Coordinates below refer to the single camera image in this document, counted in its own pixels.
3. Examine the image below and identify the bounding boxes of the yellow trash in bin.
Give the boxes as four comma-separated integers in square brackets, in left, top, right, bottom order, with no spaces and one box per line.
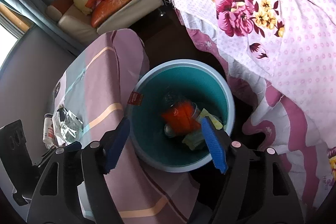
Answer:
[182,108,224,151]

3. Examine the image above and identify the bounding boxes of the teal trash bin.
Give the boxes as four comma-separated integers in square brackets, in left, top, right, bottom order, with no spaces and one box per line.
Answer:
[126,59,235,173]

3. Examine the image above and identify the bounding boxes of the beige sofa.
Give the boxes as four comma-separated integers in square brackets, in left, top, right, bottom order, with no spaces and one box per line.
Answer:
[45,0,163,46]

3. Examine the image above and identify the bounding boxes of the striped pink grey tablecloth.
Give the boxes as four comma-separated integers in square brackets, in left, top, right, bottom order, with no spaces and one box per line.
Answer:
[55,29,198,223]

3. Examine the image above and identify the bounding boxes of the floral pink bed quilt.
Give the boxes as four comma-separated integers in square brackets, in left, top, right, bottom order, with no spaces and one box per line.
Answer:
[171,0,335,213]

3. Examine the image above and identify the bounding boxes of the silver foil wrapper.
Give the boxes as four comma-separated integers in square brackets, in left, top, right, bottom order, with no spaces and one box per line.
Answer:
[52,107,83,145]

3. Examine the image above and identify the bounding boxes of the white yogurt cup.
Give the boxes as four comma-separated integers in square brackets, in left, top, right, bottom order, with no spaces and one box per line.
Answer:
[43,113,54,149]

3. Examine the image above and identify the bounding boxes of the red trash in bin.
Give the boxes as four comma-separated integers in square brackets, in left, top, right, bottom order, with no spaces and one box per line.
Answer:
[161,101,201,135]

